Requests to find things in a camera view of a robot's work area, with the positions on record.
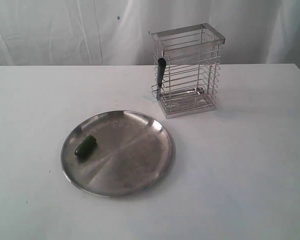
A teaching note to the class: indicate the wire cutlery rack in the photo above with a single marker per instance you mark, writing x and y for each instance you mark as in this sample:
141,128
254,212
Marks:
193,57

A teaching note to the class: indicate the green cucumber piece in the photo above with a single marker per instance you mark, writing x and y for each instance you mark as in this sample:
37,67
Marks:
86,147

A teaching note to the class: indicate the white backdrop curtain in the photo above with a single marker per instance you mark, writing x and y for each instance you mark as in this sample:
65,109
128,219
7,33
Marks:
118,32

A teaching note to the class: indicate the round steel plate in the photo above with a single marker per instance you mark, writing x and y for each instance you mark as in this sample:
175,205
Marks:
133,152

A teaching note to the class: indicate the black handled knife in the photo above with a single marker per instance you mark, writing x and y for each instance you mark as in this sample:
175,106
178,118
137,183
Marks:
161,67

